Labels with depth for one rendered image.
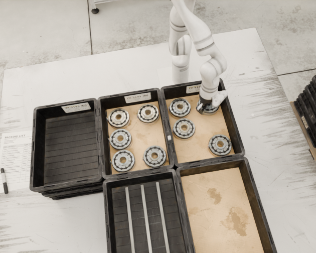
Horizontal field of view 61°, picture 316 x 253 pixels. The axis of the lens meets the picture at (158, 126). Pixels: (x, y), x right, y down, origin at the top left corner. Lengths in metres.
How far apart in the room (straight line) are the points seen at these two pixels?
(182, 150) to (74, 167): 0.50
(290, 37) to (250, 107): 1.52
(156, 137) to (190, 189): 0.29
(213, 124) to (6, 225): 1.08
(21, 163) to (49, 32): 1.82
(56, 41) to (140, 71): 1.50
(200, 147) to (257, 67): 0.68
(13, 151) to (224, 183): 1.09
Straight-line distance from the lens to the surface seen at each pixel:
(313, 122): 2.15
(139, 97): 1.30
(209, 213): 1.18
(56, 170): 1.32
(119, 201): 1.20
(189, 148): 1.24
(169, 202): 1.18
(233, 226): 1.19
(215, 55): 1.04
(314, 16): 3.23
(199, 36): 0.99
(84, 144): 1.32
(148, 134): 1.27
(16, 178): 1.54
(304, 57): 2.84
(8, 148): 1.63
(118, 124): 1.29
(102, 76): 1.65
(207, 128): 1.29
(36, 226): 1.44
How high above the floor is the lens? 1.99
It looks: 64 degrees down
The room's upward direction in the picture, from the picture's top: 7 degrees counter-clockwise
